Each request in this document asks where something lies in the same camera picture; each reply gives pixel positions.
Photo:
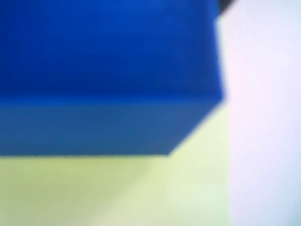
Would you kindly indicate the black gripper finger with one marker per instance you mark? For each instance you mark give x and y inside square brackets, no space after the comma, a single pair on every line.
[224,5]

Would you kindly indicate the large blue cube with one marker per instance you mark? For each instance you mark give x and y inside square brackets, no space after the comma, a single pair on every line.
[105,70]

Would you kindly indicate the green paper square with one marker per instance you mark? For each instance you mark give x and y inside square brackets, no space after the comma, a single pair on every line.
[117,188]

